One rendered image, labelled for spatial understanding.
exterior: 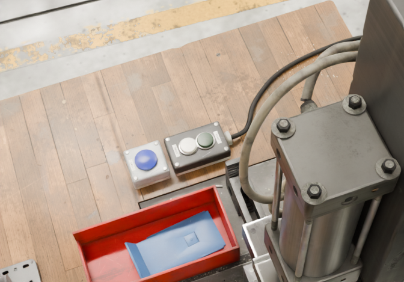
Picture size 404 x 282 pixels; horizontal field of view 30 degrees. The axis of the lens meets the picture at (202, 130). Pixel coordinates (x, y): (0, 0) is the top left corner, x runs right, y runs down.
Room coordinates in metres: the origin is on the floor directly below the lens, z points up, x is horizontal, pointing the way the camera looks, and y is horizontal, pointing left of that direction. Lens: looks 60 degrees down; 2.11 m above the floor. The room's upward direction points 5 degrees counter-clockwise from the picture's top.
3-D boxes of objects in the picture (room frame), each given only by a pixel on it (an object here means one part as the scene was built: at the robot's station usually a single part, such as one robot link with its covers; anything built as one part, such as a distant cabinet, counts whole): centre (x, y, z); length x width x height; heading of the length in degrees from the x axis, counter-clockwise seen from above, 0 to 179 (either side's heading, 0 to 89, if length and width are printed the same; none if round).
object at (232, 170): (0.55, -0.06, 0.95); 0.06 x 0.03 x 0.09; 14
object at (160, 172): (0.63, 0.10, 0.90); 0.07 x 0.07 x 0.06; 14
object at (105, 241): (0.47, 0.09, 0.93); 0.25 x 0.12 x 0.06; 104
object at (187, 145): (0.65, 0.03, 0.93); 0.03 x 0.03 x 0.02
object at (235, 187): (0.49, -0.07, 0.95); 0.15 x 0.03 x 0.10; 14
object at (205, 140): (0.66, 0.00, 0.93); 0.03 x 0.03 x 0.02
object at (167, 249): (0.47, 0.06, 0.92); 0.15 x 0.07 x 0.03; 111
